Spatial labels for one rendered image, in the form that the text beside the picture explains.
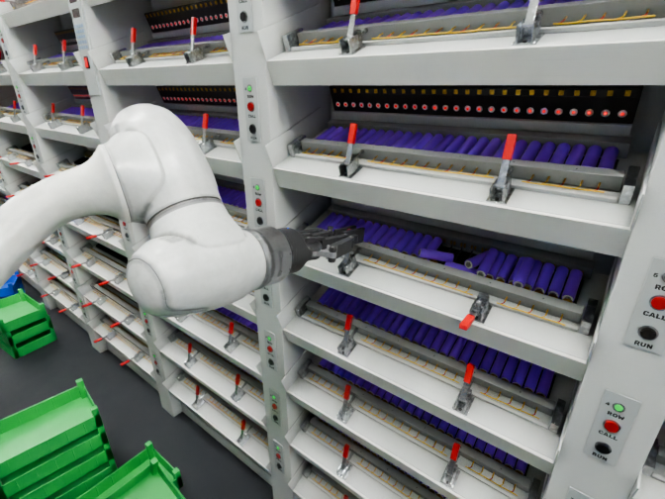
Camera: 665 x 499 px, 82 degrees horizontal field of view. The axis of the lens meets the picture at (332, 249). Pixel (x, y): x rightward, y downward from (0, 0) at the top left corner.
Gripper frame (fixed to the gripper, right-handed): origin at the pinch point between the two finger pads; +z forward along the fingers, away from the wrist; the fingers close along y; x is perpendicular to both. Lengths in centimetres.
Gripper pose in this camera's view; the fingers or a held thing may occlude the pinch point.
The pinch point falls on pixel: (348, 236)
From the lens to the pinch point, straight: 75.4
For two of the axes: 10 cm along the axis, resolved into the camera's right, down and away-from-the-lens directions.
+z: 6.0, -1.6, 7.8
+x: 1.0, -9.6, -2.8
